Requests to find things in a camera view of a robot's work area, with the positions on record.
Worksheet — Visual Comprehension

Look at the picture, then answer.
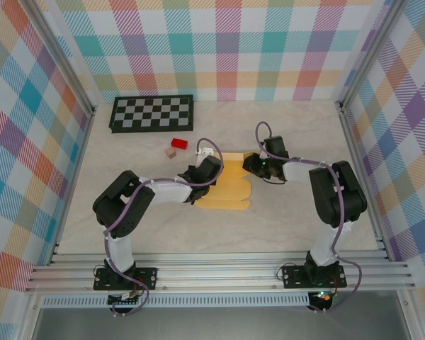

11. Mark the aluminium frame post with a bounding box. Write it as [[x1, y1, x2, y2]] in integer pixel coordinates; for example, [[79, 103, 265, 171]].
[[23, 0, 96, 116], [334, 0, 410, 113]]

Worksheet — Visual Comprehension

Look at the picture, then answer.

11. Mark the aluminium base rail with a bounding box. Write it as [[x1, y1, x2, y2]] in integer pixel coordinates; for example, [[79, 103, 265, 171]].
[[24, 251, 417, 293]]

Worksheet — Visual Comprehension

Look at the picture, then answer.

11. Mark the black chessboard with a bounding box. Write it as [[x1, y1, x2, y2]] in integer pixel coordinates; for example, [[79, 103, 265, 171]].
[[108, 94, 195, 135]]

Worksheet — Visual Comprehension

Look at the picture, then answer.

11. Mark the slotted metal cable tray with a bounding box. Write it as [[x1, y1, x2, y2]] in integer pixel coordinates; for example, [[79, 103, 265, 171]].
[[40, 295, 311, 308]]

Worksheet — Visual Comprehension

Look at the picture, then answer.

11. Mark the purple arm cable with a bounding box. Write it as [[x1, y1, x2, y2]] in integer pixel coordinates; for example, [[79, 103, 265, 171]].
[[103, 137, 222, 317], [256, 121, 363, 315]]

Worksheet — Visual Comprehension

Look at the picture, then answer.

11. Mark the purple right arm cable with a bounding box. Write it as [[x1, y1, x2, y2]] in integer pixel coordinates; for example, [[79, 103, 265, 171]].
[[256, 121, 363, 315]]

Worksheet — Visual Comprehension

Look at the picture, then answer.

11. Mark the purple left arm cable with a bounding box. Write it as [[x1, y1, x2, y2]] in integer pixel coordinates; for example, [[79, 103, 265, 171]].
[[103, 137, 222, 317]]

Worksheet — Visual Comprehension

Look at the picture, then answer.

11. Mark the yellow paper box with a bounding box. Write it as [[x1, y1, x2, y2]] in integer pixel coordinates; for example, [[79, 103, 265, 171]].
[[194, 151, 261, 210]]

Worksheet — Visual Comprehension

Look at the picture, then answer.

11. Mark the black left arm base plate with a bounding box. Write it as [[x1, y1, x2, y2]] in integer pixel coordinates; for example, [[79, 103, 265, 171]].
[[93, 267, 159, 290]]

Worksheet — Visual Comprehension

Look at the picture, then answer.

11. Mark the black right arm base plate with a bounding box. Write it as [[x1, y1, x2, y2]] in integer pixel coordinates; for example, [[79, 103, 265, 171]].
[[281, 264, 347, 289]]

